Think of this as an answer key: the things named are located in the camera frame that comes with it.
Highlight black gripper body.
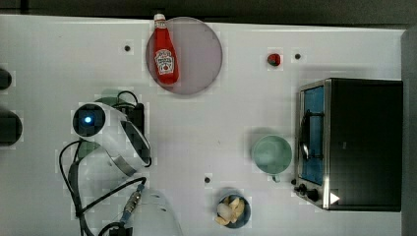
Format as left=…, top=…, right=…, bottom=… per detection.
left=121, top=103, right=145, bottom=138

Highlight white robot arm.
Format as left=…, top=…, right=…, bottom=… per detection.
left=68, top=102, right=183, bottom=236

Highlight red ketchup bottle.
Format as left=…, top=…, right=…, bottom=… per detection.
left=153, top=14, right=179, bottom=85

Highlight grey round plate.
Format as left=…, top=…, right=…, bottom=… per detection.
left=146, top=17, right=222, bottom=95

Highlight blue bowl with food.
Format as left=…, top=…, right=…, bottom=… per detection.
left=214, top=194, right=251, bottom=229

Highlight mint green mug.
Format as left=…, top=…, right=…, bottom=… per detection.
left=251, top=135, right=292, bottom=183

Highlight red tomato toy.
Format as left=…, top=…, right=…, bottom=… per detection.
left=267, top=53, right=281, bottom=67

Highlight silver black toaster oven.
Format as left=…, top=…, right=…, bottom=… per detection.
left=291, top=78, right=403, bottom=211

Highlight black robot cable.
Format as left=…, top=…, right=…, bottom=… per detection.
left=58, top=140, right=148, bottom=236

